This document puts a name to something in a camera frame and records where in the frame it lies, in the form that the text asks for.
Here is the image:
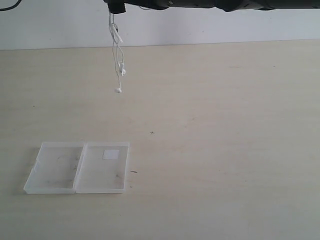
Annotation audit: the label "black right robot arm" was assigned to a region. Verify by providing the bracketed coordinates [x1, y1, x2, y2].
[105, 0, 320, 15]

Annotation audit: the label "white wired earphones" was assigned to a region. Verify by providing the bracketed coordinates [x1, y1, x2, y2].
[108, 12, 127, 95]

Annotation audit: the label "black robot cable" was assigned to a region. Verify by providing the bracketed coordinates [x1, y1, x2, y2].
[0, 0, 22, 11]

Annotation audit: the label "clear plastic storage case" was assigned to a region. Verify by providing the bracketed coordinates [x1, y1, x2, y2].
[23, 142, 130, 194]

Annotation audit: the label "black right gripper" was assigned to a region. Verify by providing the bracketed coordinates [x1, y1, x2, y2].
[104, 0, 215, 15]

